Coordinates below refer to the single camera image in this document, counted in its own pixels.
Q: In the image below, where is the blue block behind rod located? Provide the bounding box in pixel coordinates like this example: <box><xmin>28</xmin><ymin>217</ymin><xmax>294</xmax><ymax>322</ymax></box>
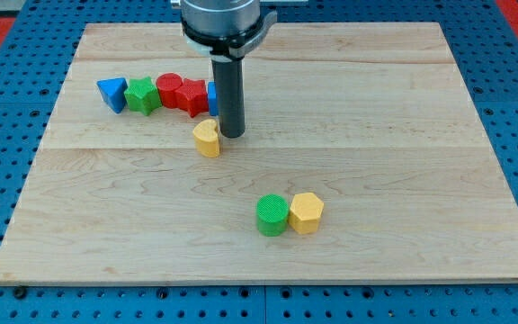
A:
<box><xmin>207</xmin><ymin>81</ymin><xmax>219</xmax><ymax>116</ymax></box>

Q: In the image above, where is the green cylinder block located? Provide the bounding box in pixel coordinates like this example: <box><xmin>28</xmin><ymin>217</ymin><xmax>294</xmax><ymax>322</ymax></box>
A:
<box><xmin>255</xmin><ymin>194</ymin><xmax>289</xmax><ymax>237</ymax></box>

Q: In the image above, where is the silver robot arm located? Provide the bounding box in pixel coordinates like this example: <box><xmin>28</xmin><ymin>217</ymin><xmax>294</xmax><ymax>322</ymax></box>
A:
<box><xmin>171</xmin><ymin>0</ymin><xmax>279</xmax><ymax>139</ymax></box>

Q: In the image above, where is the yellow hexagon block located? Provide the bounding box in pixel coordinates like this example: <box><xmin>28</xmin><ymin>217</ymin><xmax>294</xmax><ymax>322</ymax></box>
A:
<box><xmin>288</xmin><ymin>193</ymin><xmax>325</xmax><ymax>234</ymax></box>

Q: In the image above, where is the red star block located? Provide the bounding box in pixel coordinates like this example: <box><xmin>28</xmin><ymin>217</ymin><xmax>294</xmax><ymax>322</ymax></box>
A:
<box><xmin>175</xmin><ymin>78</ymin><xmax>209</xmax><ymax>118</ymax></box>

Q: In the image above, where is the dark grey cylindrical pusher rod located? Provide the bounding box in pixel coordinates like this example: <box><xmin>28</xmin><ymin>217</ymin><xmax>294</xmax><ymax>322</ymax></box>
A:
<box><xmin>212</xmin><ymin>60</ymin><xmax>246</xmax><ymax>139</ymax></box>

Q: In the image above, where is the yellow heart block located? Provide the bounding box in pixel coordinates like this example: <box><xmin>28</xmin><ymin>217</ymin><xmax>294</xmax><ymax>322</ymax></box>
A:
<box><xmin>192</xmin><ymin>119</ymin><xmax>220</xmax><ymax>158</ymax></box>

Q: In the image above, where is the green star block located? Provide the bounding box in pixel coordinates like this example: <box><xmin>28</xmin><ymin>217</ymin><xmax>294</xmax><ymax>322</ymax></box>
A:
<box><xmin>124</xmin><ymin>76</ymin><xmax>162</xmax><ymax>116</ymax></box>

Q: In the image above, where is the wooden board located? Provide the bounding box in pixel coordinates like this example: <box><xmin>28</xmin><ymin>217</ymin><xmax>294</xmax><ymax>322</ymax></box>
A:
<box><xmin>0</xmin><ymin>22</ymin><xmax>518</xmax><ymax>286</ymax></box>

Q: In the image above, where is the red cylinder block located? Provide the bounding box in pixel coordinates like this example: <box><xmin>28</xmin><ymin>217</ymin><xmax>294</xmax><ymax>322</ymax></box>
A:
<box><xmin>156</xmin><ymin>73</ymin><xmax>183</xmax><ymax>109</ymax></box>

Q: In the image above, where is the blue triangle block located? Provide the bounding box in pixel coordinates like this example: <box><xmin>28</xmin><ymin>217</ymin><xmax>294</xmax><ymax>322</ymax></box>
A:
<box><xmin>96</xmin><ymin>77</ymin><xmax>128</xmax><ymax>114</ymax></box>

